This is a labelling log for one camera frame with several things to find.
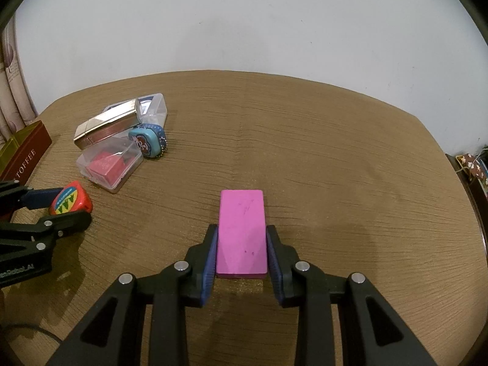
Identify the small blue tape measure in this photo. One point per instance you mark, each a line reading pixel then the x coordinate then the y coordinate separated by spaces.
pixel 146 141

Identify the red and gold tin box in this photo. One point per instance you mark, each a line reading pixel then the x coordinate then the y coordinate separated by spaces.
pixel 26 156

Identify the shiny silver rectangular case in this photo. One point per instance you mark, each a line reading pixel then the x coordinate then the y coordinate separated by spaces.
pixel 103 124

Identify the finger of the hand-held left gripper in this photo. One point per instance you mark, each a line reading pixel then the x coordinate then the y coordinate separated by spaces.
pixel 38 198
pixel 68 222

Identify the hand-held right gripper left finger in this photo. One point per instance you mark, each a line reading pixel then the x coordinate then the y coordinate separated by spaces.
pixel 209 267

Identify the red tape measure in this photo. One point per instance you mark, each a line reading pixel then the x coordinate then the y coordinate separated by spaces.
pixel 70 198

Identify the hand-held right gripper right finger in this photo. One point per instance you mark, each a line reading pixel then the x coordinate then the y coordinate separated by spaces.
pixel 273 267

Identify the clear case with red block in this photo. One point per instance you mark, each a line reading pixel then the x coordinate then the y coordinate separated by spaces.
pixel 110 167

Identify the clear plastic box blue label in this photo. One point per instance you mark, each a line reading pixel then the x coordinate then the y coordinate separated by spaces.
pixel 152 108

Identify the beige patterned curtain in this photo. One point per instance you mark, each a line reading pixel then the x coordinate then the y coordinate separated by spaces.
pixel 15 95

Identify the magenta rectangular block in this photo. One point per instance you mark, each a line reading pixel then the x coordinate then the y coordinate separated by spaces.
pixel 240 228

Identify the dark floral cloth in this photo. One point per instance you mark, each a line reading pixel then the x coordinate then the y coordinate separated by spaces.
pixel 472 164

